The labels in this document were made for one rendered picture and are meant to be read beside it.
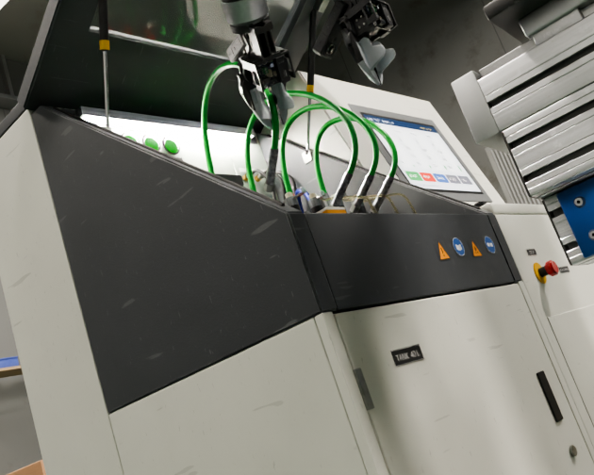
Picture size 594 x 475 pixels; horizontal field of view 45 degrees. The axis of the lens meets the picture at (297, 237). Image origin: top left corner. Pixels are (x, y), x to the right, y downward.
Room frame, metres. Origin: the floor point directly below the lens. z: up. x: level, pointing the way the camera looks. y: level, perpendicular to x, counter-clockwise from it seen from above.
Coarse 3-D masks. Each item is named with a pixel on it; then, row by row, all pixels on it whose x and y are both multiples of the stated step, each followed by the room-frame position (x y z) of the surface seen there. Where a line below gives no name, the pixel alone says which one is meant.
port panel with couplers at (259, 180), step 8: (232, 160) 1.78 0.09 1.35; (240, 160) 1.81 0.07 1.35; (256, 160) 1.86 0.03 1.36; (264, 160) 1.88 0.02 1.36; (240, 168) 1.80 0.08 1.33; (256, 168) 1.85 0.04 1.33; (264, 168) 1.87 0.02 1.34; (256, 176) 1.82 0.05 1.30; (248, 184) 1.80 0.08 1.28; (256, 184) 1.83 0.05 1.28; (264, 192) 1.84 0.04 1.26
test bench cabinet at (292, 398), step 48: (288, 336) 1.08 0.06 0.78; (336, 336) 1.05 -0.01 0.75; (192, 384) 1.23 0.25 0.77; (240, 384) 1.16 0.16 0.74; (288, 384) 1.10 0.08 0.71; (336, 384) 1.05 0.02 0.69; (144, 432) 1.34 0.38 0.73; (192, 432) 1.25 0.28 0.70; (240, 432) 1.18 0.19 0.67; (288, 432) 1.12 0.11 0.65; (336, 432) 1.07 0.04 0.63
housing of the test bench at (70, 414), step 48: (0, 144) 1.49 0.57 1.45; (0, 192) 1.52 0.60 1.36; (48, 192) 1.40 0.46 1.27; (0, 240) 1.55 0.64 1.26; (48, 240) 1.43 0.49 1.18; (48, 288) 1.46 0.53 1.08; (48, 336) 1.48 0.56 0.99; (48, 384) 1.51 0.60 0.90; (96, 384) 1.40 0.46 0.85; (48, 432) 1.54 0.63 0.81; (96, 432) 1.43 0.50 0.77
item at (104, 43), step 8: (104, 0) 1.23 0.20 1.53; (104, 8) 1.23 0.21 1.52; (104, 16) 1.24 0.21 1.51; (104, 24) 1.24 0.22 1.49; (104, 32) 1.25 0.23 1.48; (104, 40) 1.25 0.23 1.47; (104, 48) 1.26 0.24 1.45; (104, 56) 1.26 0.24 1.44; (104, 64) 1.27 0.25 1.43; (104, 72) 1.27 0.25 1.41; (104, 80) 1.28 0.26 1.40
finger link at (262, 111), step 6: (252, 90) 1.22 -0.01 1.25; (258, 90) 1.21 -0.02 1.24; (252, 96) 1.23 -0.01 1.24; (258, 96) 1.22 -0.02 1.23; (264, 96) 1.24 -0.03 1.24; (258, 102) 1.24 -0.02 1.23; (264, 102) 1.22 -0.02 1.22; (258, 108) 1.25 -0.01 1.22; (264, 108) 1.23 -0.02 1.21; (258, 114) 1.26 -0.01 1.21; (264, 114) 1.24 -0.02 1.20; (270, 114) 1.22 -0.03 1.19; (264, 120) 1.27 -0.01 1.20; (270, 120) 1.28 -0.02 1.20; (270, 126) 1.28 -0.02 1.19
